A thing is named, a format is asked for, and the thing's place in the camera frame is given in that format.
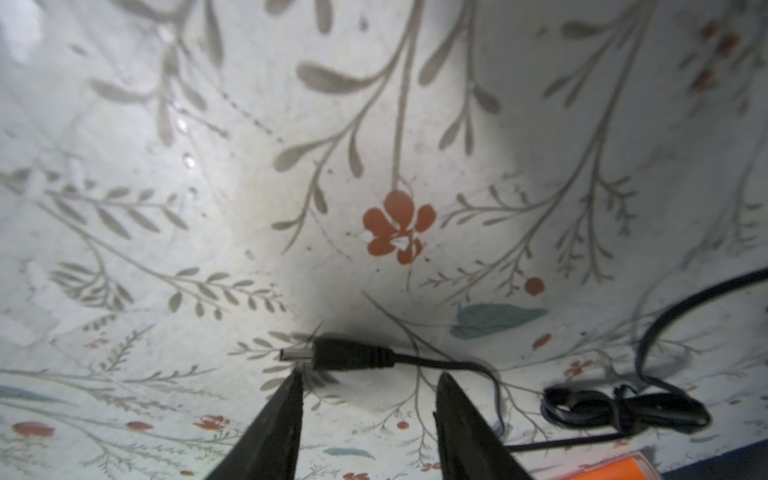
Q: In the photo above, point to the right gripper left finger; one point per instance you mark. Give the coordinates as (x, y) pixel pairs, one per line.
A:
(270, 446)

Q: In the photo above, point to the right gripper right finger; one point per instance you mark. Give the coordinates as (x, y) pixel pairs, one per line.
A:
(468, 448)

